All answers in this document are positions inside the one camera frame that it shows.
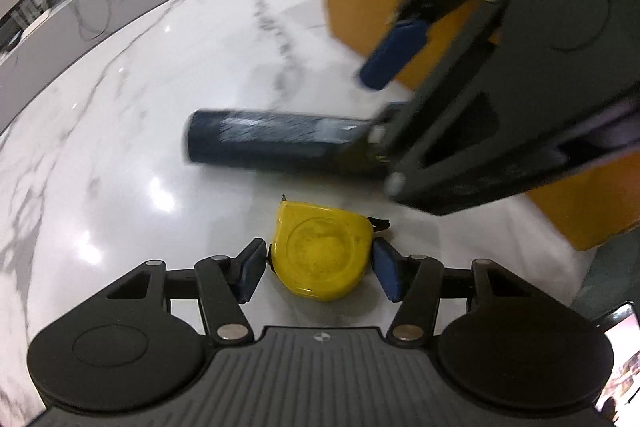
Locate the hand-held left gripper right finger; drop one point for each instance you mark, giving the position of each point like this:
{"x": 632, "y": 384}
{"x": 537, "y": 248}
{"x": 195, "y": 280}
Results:
{"x": 387, "y": 269}

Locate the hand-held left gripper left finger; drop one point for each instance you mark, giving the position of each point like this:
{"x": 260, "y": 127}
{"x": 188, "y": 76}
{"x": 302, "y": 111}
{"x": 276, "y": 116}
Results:
{"x": 250, "y": 269}

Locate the yellow tape measure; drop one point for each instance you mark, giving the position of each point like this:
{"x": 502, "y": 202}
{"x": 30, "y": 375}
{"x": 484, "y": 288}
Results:
{"x": 320, "y": 252}

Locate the dark blue bottle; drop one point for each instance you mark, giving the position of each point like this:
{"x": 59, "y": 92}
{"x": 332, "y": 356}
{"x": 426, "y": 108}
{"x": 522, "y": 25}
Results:
{"x": 260, "y": 139}

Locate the smartphone with lit screen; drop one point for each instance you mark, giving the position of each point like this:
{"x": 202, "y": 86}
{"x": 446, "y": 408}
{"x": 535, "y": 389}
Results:
{"x": 622, "y": 367}

